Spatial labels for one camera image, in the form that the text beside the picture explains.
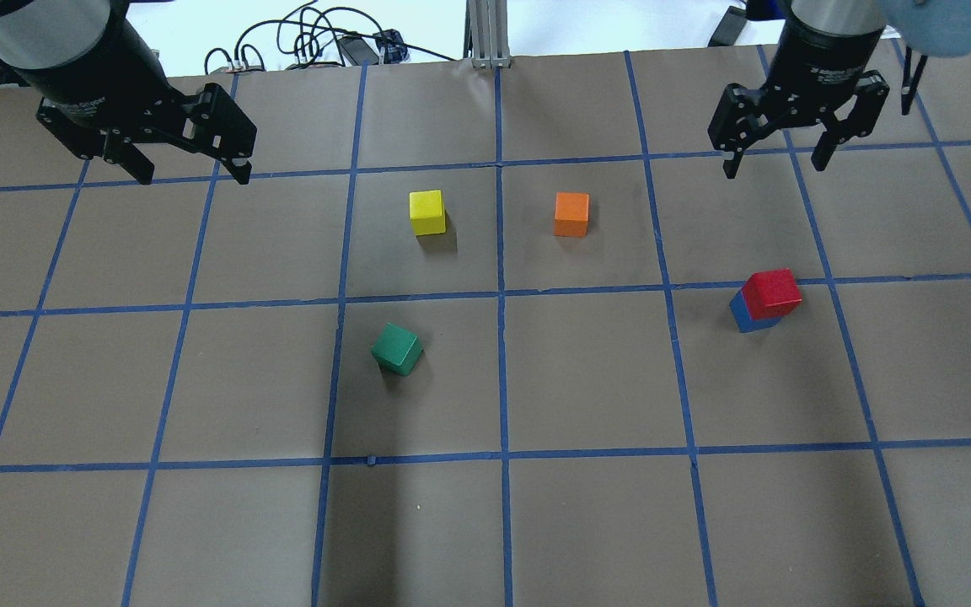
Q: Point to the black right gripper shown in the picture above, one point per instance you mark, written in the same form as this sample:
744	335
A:
823	63

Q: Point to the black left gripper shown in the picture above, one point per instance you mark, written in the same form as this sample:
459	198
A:
83	77

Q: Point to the red wooden block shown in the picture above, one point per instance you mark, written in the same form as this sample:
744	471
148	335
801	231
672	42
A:
771	294

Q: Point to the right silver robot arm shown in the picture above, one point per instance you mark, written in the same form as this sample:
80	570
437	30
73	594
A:
929	28

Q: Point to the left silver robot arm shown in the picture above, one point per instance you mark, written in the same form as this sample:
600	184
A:
40	34

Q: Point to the blue wooden block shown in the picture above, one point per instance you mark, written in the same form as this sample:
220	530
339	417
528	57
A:
744	320

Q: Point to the orange wooden block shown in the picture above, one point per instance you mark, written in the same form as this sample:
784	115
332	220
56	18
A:
571	214

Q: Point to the yellow wooden block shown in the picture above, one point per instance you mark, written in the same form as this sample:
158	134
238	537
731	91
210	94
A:
427	213

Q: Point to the green wooden block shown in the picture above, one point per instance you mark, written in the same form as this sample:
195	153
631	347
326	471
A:
397	349

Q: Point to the black power adapter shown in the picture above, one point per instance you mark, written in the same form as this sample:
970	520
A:
356	51

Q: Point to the brown paper table cover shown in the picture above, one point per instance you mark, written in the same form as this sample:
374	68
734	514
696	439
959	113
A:
190	414

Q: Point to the aluminium frame post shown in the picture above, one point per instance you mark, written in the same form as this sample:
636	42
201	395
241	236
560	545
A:
486	42

